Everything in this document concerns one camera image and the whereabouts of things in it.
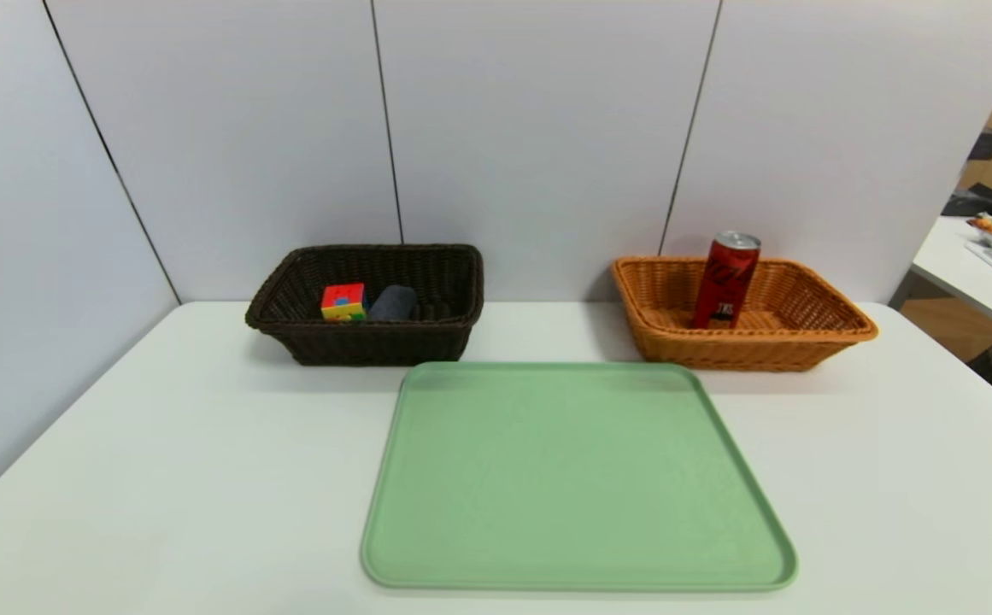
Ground dark grey towel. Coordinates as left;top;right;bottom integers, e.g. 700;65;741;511
367;284;419;324

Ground colourful puzzle cube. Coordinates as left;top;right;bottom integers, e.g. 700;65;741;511
320;283;368;323

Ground white round-edged side table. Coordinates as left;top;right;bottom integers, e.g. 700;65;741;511
912;215;992;337

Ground light green plastic tray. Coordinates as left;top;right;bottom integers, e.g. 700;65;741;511
360;360;799;593

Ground orange wicker basket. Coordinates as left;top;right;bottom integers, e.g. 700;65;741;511
613;255;880;372

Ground dark brown wicker basket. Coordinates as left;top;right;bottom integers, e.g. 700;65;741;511
244;243;485;367

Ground red soda can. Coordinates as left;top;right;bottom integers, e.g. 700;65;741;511
690;231;763;331

